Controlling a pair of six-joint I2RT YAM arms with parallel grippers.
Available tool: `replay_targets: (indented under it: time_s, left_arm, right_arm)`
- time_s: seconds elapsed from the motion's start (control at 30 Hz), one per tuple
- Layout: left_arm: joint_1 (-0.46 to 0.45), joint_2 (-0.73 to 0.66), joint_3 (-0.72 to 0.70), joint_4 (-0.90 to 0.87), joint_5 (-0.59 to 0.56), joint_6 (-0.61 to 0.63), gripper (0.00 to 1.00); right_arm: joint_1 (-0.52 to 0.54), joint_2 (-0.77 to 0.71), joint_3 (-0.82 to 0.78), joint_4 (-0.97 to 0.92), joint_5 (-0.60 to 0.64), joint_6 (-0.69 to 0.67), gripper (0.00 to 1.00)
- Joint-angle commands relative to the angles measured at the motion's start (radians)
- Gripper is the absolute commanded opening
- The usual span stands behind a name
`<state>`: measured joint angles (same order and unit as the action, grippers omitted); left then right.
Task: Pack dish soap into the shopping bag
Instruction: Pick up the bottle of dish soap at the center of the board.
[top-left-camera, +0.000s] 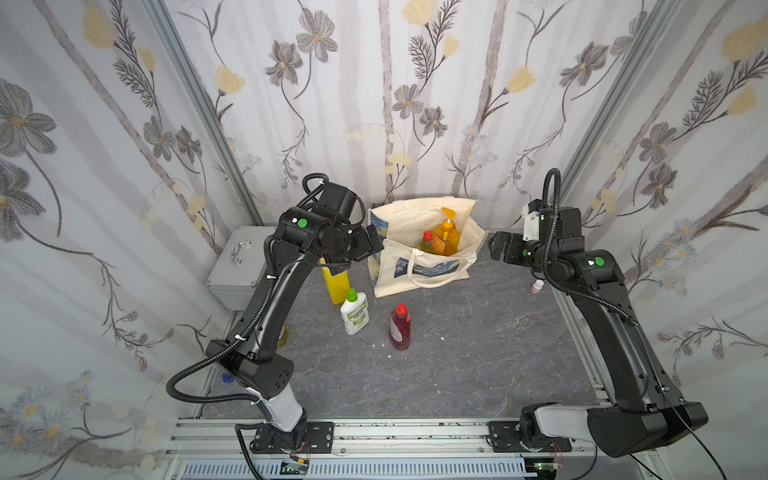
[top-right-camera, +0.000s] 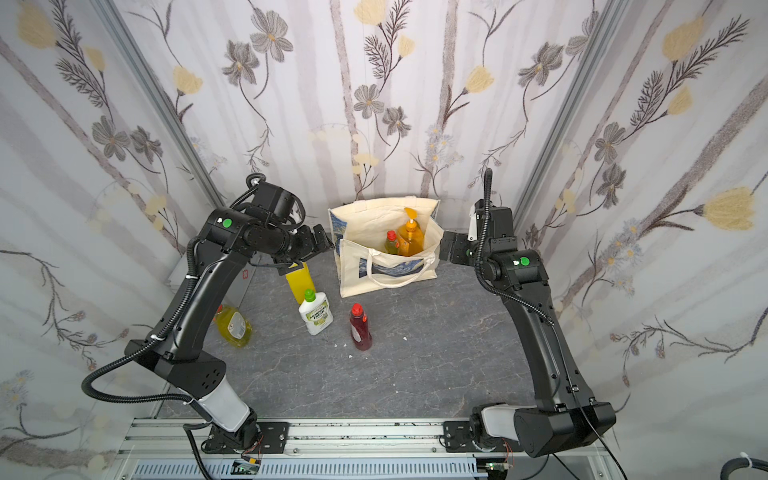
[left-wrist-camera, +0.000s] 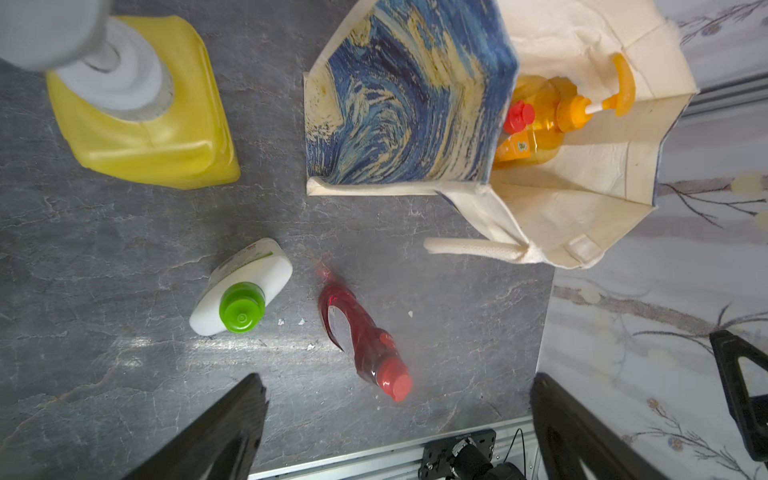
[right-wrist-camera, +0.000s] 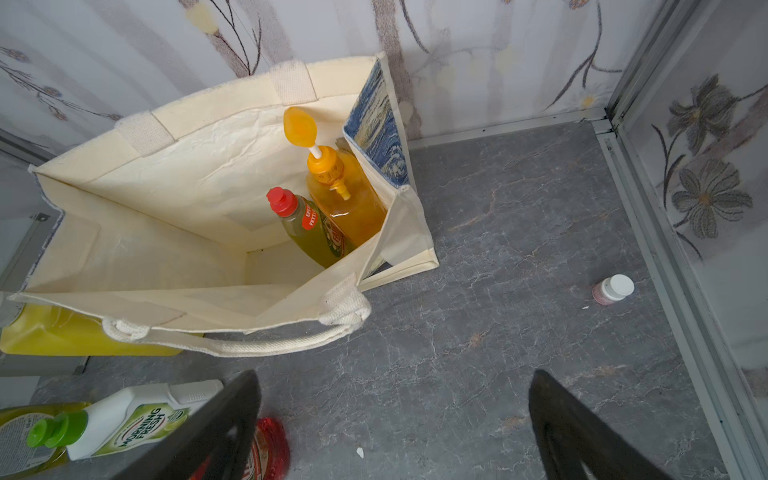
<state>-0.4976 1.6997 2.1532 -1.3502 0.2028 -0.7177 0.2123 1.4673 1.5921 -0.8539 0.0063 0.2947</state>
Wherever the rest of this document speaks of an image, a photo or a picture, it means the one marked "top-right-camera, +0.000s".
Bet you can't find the orange pump soap bottle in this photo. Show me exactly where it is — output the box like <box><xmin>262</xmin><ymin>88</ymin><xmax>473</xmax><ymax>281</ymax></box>
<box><xmin>397</xmin><ymin>207</ymin><xmax>424</xmax><ymax>257</ymax></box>

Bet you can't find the yellow-green dish soap red cap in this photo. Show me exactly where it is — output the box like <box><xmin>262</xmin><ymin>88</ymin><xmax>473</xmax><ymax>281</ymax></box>
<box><xmin>385</xmin><ymin>230</ymin><xmax>400</xmax><ymax>255</ymax></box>

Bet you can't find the red dish soap bottle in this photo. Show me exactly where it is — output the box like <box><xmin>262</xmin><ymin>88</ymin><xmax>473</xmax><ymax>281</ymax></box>
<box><xmin>349</xmin><ymin>303</ymin><xmax>373</xmax><ymax>351</ymax></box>

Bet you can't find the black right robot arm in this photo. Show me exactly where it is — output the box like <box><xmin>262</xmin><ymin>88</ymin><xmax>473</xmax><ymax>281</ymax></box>
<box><xmin>440</xmin><ymin>200</ymin><xmax>616</xmax><ymax>458</ymax></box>

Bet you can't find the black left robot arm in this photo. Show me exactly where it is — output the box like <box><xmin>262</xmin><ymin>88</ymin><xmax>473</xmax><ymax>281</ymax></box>
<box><xmin>81</xmin><ymin>207</ymin><xmax>331</xmax><ymax>451</ymax></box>

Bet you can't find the large yellow pump soap bottle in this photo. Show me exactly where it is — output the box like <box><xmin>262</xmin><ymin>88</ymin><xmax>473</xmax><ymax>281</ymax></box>
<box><xmin>285</xmin><ymin>262</ymin><xmax>316</xmax><ymax>305</ymax></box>

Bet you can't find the cream starry night tote bag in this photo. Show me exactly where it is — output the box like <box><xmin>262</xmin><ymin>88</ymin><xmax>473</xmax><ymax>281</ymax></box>
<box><xmin>328</xmin><ymin>196</ymin><xmax>443</xmax><ymax>298</ymax></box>

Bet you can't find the white bottle green cap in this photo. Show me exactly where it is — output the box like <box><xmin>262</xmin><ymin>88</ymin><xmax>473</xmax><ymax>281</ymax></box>
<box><xmin>299</xmin><ymin>289</ymin><xmax>334</xmax><ymax>336</ymax></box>

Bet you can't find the silver metal case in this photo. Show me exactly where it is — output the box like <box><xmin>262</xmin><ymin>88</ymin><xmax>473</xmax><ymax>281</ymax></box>
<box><xmin>166</xmin><ymin>251</ymin><xmax>256</xmax><ymax>307</ymax></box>

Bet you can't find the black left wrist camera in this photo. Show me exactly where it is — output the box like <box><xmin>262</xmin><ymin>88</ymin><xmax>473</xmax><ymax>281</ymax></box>
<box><xmin>247</xmin><ymin>183</ymin><xmax>305</xmax><ymax>230</ymax></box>

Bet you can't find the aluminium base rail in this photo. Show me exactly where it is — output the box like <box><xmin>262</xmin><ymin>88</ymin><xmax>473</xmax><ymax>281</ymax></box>
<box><xmin>108</xmin><ymin>418</ymin><xmax>621</xmax><ymax>479</ymax></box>

